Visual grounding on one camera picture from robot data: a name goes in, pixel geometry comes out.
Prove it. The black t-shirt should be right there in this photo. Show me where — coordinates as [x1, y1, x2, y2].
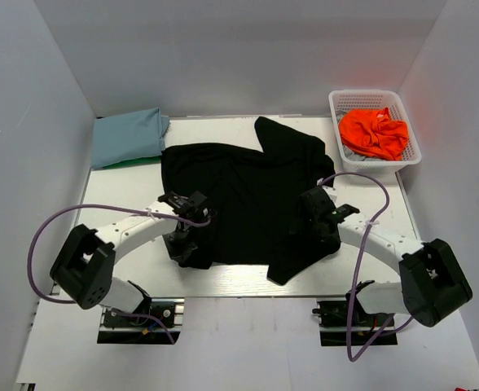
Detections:
[161, 116, 341, 285]

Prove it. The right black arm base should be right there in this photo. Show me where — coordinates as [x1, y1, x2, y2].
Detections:
[312, 292, 389, 347]

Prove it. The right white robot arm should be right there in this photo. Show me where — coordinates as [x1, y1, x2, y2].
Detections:
[294, 187, 472, 327]

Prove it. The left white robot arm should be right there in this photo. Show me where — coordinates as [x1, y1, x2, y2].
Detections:
[50, 191, 211, 325]

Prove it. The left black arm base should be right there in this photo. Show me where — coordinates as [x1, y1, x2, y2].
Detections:
[97, 299, 185, 345]

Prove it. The folded green t-shirt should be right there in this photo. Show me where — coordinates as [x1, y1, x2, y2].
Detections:
[102, 156, 161, 169]

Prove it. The grey t-shirt in basket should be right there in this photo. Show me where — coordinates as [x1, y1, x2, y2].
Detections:
[342, 145, 383, 162]

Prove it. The folded blue-grey t-shirt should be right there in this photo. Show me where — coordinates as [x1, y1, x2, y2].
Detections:
[90, 108, 170, 169]

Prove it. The crumpled orange t-shirt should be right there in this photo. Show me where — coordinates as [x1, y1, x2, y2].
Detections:
[336, 108, 410, 161]

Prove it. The white plastic basket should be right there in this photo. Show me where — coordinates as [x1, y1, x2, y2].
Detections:
[328, 90, 422, 176]

